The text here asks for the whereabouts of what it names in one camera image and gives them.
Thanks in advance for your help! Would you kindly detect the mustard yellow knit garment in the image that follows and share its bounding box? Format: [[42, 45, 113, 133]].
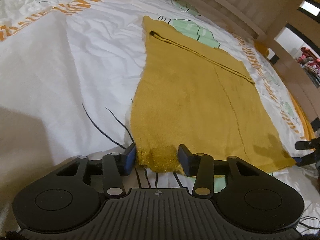
[[130, 16, 295, 173]]

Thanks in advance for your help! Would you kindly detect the red clothes pile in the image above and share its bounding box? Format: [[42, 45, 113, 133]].
[[297, 47, 319, 82]]

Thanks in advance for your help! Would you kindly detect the white leaf-print bed sheet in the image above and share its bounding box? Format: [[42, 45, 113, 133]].
[[1, 0, 306, 235]]

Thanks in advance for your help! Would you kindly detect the beige wooden bed frame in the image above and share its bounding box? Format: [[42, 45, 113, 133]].
[[184, 0, 319, 121]]

